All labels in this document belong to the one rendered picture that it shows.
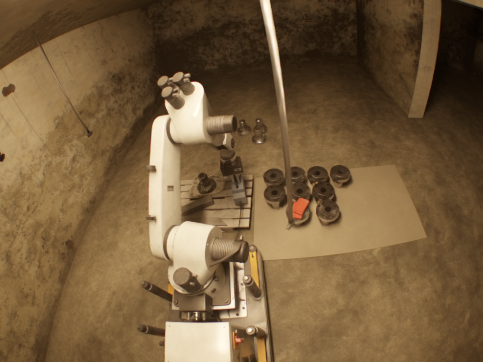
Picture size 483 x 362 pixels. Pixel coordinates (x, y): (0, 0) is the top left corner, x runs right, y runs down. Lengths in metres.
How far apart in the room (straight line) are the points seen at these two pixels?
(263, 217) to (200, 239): 1.45
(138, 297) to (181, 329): 1.63
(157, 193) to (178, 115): 0.51
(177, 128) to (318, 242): 1.84
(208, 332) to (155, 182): 0.95
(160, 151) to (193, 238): 0.59
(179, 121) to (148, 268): 2.01
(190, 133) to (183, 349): 1.24
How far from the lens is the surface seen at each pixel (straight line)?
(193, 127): 1.34
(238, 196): 2.45
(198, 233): 1.33
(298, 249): 2.41
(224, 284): 1.72
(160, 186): 1.41
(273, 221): 2.59
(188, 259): 1.35
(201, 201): 2.73
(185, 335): 1.26
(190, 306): 1.59
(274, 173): 2.72
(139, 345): 2.75
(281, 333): 2.22
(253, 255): 2.01
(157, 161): 1.44
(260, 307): 1.94
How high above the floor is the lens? 2.22
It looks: 46 degrees down
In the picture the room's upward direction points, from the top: 17 degrees counter-clockwise
